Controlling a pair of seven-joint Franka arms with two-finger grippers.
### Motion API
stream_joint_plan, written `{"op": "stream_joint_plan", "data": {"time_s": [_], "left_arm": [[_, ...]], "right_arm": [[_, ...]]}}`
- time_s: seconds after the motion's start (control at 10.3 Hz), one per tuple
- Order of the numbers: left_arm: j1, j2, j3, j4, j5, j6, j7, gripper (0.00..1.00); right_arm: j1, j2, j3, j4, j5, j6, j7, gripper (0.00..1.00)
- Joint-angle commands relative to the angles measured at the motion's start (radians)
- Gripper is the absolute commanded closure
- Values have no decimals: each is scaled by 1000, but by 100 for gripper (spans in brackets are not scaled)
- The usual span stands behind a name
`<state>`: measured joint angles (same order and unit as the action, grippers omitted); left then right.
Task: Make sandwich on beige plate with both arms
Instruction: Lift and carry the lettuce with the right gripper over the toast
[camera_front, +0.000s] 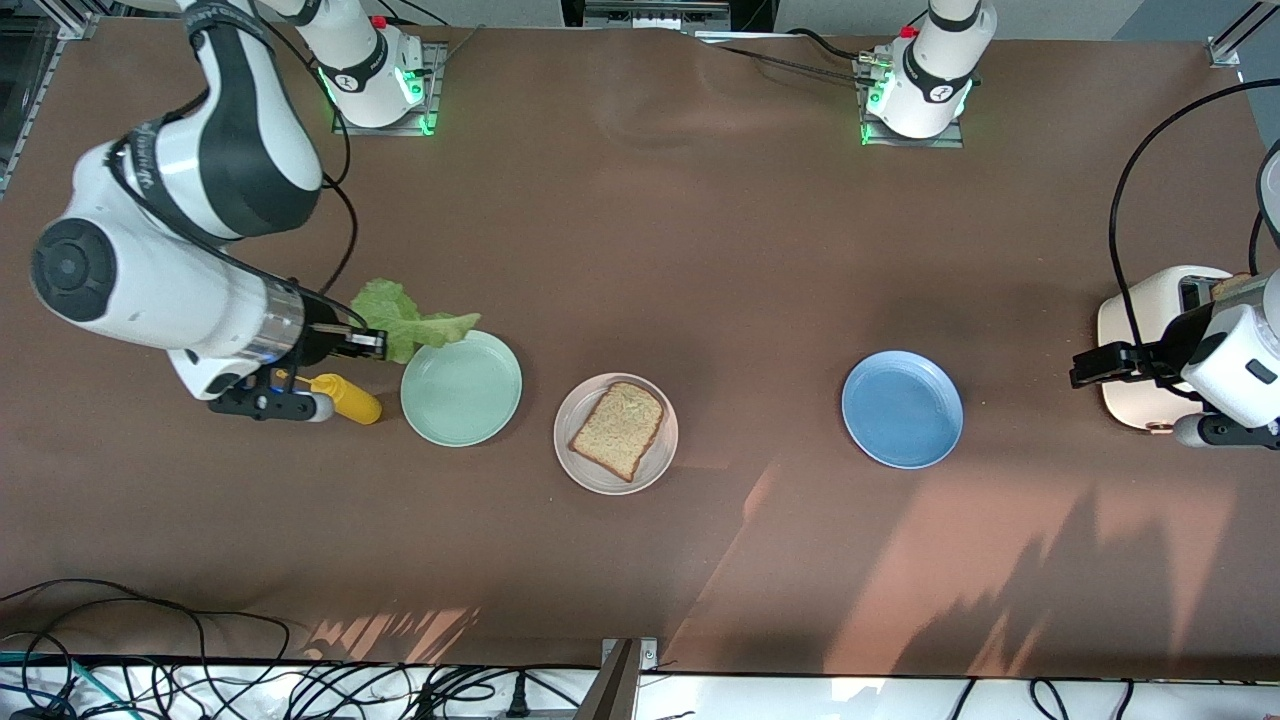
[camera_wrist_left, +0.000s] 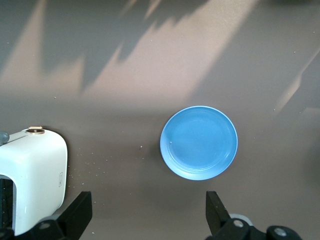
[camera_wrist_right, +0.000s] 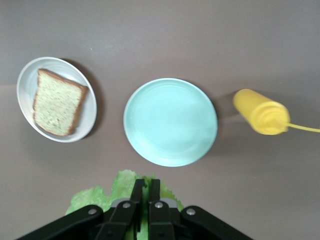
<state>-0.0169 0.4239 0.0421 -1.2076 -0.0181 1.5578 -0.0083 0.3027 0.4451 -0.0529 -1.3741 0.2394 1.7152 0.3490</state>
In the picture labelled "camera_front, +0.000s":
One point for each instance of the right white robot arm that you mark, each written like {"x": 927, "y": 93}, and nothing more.
{"x": 230, "y": 150}

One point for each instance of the beige plate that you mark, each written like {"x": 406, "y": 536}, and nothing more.
{"x": 585, "y": 470}

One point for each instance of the blue plate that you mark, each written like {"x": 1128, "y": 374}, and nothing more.
{"x": 902, "y": 410}

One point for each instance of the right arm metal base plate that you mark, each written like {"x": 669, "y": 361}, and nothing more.
{"x": 436, "y": 70}

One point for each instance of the green plate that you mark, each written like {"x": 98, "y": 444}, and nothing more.
{"x": 460, "y": 395}

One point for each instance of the brown bread slice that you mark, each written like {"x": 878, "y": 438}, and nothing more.
{"x": 618, "y": 430}
{"x": 1230, "y": 287}

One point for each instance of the aluminium frame profile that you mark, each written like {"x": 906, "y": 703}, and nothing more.
{"x": 75, "y": 18}
{"x": 1225, "y": 48}

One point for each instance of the grey aluminium post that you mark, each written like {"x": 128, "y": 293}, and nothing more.
{"x": 610, "y": 695}

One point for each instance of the black electronics box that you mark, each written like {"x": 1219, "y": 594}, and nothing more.
{"x": 750, "y": 12}

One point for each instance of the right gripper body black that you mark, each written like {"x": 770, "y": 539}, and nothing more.
{"x": 322, "y": 341}

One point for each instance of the white toaster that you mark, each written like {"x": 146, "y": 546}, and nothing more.
{"x": 1150, "y": 300}

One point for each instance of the black power plug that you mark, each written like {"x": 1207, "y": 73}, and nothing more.
{"x": 517, "y": 697}

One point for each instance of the green lettuce leaf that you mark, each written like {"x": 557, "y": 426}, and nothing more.
{"x": 395, "y": 315}

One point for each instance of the yellow mustard squeeze bottle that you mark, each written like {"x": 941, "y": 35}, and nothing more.
{"x": 350, "y": 400}

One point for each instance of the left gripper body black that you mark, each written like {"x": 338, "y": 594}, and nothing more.
{"x": 1150, "y": 357}

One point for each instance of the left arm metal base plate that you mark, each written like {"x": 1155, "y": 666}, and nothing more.
{"x": 910, "y": 143}

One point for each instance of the metal corner bracket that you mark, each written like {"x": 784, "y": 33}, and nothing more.
{"x": 648, "y": 655}

